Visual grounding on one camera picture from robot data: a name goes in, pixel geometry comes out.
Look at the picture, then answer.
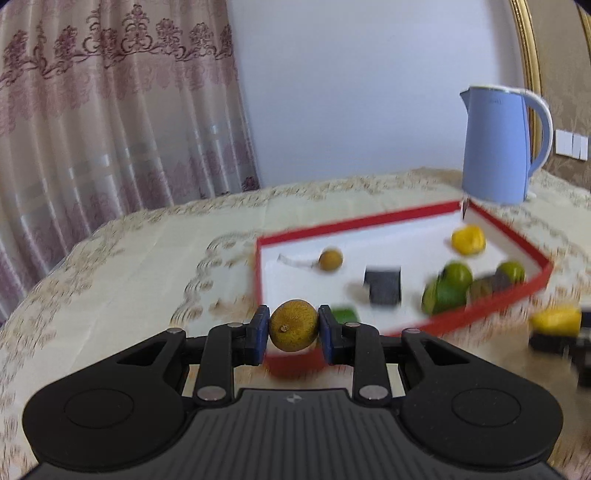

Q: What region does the green tomato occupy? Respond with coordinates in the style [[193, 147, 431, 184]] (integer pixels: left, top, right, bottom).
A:
[[438, 261, 474, 301], [496, 261, 526, 287]]

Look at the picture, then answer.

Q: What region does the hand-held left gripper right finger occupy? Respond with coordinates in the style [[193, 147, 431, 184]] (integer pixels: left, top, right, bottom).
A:
[[318, 305, 469, 405]]

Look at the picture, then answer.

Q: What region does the pink patterned curtain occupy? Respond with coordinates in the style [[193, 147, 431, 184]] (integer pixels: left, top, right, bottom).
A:
[[0, 0, 262, 319]]

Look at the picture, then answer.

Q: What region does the beige embroidered tablecloth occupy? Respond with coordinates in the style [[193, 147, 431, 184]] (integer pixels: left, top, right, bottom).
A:
[[0, 166, 591, 480]]

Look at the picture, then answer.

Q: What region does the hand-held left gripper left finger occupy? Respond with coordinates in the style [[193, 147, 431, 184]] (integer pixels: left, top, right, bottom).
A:
[[115, 305, 271, 407]]

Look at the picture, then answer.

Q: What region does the red cardboard box tray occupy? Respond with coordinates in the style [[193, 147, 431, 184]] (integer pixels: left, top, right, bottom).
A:
[[254, 200, 554, 379]]

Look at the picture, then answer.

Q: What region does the gold framed wall panel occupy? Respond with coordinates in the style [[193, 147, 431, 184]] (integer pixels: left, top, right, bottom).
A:
[[508, 0, 591, 195]]

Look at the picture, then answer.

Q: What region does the light blue electric kettle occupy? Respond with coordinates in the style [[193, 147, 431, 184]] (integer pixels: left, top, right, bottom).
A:
[[459, 85, 554, 207]]

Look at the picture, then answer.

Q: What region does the yellow pepper piece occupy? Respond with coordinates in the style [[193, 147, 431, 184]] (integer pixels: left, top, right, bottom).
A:
[[451, 225, 487, 256]]

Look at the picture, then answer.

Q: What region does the brown longan with long stem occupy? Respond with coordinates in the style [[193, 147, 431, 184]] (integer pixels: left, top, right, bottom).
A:
[[316, 248, 345, 274]]

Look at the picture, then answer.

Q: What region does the green pepper piece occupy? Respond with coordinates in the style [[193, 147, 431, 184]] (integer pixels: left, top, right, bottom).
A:
[[421, 277, 467, 316]]

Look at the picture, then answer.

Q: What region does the dark sugarcane piece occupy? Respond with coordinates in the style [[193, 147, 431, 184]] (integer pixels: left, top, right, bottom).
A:
[[363, 265, 402, 306], [468, 272, 513, 303]]

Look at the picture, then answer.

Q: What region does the white wall light switch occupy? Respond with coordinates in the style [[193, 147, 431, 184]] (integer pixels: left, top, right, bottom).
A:
[[554, 129, 589, 162]]

